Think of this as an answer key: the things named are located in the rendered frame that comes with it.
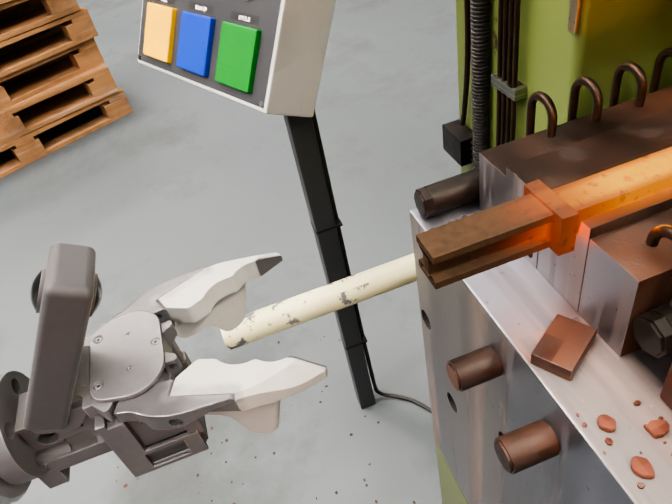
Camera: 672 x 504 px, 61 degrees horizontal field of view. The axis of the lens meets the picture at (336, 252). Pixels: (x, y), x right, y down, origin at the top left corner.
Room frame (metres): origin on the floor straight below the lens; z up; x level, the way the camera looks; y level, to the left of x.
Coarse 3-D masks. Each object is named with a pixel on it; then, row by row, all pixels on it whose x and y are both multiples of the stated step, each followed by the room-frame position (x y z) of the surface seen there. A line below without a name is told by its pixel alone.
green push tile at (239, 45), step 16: (224, 32) 0.73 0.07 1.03; (240, 32) 0.71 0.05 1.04; (256, 32) 0.68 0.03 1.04; (224, 48) 0.73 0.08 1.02; (240, 48) 0.70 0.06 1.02; (256, 48) 0.68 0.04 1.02; (224, 64) 0.72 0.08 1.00; (240, 64) 0.69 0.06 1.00; (256, 64) 0.68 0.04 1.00; (224, 80) 0.71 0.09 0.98; (240, 80) 0.68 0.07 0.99
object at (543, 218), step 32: (640, 160) 0.32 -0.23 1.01; (544, 192) 0.31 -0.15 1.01; (576, 192) 0.31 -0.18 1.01; (608, 192) 0.30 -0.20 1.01; (640, 192) 0.30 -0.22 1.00; (448, 224) 0.30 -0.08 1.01; (480, 224) 0.29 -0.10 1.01; (512, 224) 0.28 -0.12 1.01; (544, 224) 0.28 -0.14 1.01; (576, 224) 0.28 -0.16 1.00; (448, 256) 0.27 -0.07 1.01; (480, 256) 0.28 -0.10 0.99; (512, 256) 0.28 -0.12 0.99
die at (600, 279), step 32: (576, 128) 0.43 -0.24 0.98; (608, 128) 0.41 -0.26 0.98; (640, 128) 0.39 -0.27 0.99; (480, 160) 0.42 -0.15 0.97; (512, 160) 0.40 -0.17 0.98; (544, 160) 0.38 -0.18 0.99; (576, 160) 0.37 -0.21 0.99; (608, 160) 0.36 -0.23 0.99; (480, 192) 0.42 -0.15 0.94; (512, 192) 0.37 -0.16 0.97; (608, 224) 0.28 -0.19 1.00; (640, 224) 0.28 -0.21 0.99; (544, 256) 0.32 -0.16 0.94; (576, 256) 0.28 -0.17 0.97; (608, 256) 0.25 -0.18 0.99; (640, 256) 0.25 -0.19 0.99; (576, 288) 0.28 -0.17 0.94; (608, 288) 0.25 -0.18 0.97; (640, 288) 0.23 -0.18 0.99; (608, 320) 0.24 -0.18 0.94
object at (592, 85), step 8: (576, 80) 0.45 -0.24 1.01; (584, 80) 0.44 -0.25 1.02; (592, 80) 0.43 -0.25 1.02; (576, 88) 0.45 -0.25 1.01; (592, 88) 0.43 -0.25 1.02; (576, 96) 0.45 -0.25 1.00; (592, 96) 0.43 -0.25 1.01; (600, 96) 0.42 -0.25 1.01; (576, 104) 0.45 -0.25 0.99; (600, 104) 0.42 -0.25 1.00; (568, 112) 0.45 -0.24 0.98; (576, 112) 0.45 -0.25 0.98; (592, 112) 0.42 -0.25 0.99; (600, 112) 0.42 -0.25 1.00; (568, 120) 0.45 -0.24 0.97; (592, 120) 0.42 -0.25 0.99
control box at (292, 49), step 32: (160, 0) 0.89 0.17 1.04; (192, 0) 0.82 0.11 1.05; (224, 0) 0.77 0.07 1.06; (256, 0) 0.71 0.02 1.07; (288, 0) 0.68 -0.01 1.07; (320, 0) 0.70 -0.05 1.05; (288, 32) 0.67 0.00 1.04; (320, 32) 0.70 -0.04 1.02; (160, 64) 0.85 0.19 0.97; (288, 64) 0.66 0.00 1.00; (320, 64) 0.69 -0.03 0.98; (224, 96) 0.71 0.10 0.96; (256, 96) 0.66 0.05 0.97; (288, 96) 0.66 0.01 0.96
